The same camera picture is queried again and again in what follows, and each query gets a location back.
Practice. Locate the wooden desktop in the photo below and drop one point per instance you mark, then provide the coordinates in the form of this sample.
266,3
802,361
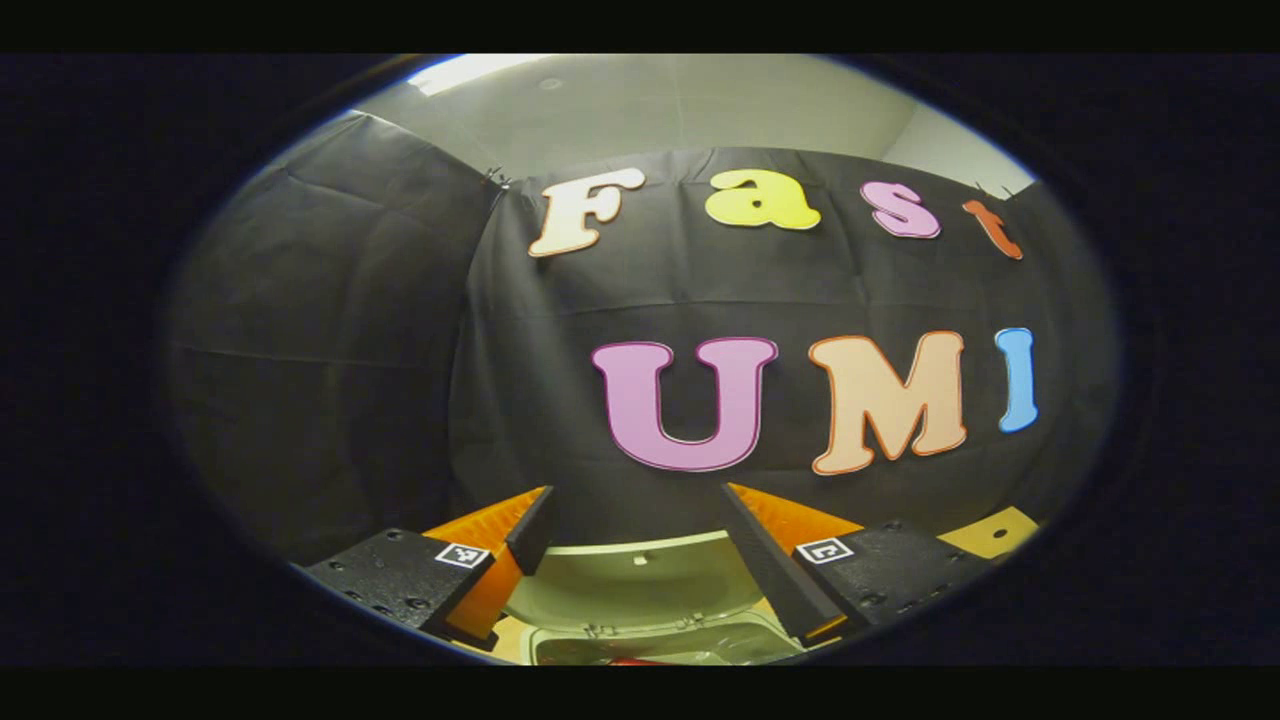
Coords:
975,545

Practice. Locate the black backdrop cloth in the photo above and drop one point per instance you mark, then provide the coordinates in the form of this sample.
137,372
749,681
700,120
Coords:
350,350

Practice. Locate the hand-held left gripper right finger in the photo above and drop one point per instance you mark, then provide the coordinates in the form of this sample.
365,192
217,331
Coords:
775,570

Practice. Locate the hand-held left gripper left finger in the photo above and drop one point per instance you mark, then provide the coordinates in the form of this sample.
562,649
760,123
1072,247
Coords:
400,578

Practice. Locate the pale green desktop garbage bin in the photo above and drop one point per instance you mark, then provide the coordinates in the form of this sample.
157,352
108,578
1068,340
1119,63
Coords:
640,585

